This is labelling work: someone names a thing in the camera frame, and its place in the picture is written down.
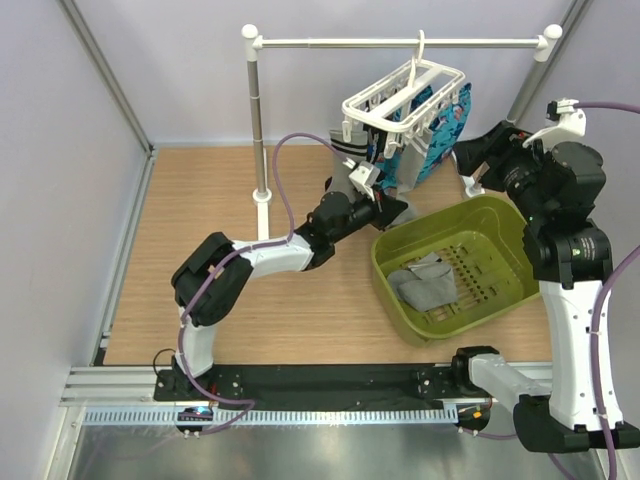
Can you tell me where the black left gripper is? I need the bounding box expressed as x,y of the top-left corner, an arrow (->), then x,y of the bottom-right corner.
330,185 -> 407,245

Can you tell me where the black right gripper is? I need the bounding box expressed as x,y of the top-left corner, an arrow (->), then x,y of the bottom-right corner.
453,120 -> 558,223

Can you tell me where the grey striped sock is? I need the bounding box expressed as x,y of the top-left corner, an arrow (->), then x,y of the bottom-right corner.
396,253 -> 458,312
387,269 -> 424,291
392,133 -> 431,226
329,129 -> 368,202

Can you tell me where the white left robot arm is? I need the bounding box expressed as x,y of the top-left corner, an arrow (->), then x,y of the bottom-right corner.
163,189 -> 408,400

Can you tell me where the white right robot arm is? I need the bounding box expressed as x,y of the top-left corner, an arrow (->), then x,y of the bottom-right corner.
450,121 -> 639,453

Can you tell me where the white clip hanger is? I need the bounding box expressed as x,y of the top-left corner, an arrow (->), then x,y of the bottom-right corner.
341,31 -> 466,158

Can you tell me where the blue patterned sock front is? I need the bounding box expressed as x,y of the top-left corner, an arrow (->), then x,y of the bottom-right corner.
367,128 -> 402,192

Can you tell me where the blue patterned sock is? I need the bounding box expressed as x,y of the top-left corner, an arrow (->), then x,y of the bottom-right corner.
367,128 -> 402,192
416,82 -> 472,185

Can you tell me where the green plastic basket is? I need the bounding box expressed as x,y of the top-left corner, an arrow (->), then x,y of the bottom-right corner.
371,195 -> 539,346

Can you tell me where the white clothes rack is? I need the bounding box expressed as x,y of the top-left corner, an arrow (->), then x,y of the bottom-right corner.
241,24 -> 563,241

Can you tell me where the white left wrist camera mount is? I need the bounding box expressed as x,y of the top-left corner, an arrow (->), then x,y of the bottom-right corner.
342,158 -> 381,201

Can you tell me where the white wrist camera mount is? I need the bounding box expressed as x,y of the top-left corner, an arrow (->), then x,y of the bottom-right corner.
342,158 -> 381,201
523,98 -> 587,151

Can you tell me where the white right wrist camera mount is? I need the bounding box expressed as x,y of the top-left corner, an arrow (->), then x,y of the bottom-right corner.
523,98 -> 587,151

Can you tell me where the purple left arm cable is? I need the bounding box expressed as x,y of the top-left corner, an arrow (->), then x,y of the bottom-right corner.
175,132 -> 351,432

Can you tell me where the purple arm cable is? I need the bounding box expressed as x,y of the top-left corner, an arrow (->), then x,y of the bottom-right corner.
175,132 -> 351,432
473,100 -> 640,480

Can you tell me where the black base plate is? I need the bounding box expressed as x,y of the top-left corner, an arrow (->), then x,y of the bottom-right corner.
153,362 -> 493,404

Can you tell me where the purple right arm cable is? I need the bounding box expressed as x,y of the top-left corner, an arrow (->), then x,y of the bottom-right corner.
473,100 -> 640,480

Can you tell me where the grey slotted cable duct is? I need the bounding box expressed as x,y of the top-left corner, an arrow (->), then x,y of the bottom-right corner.
83,406 -> 458,428

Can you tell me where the aluminium frame rail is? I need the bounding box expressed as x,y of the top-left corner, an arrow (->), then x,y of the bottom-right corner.
58,365 -> 161,407

